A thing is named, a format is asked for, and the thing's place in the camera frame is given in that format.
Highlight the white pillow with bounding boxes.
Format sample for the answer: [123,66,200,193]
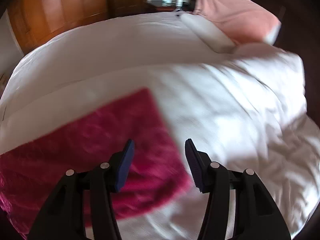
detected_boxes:
[180,13,236,54]

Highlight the pink pillow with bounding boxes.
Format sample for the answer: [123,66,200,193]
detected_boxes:
[193,0,281,44]

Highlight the white bed duvet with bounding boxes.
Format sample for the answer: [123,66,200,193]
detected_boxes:
[1,12,319,239]

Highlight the wooden wardrobe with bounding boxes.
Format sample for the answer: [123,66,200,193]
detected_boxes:
[8,0,146,55]

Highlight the dark wooden nightstand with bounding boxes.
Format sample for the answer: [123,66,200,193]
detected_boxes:
[145,1,191,13]

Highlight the red fleece pants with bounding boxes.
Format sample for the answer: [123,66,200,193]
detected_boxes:
[1,89,190,236]

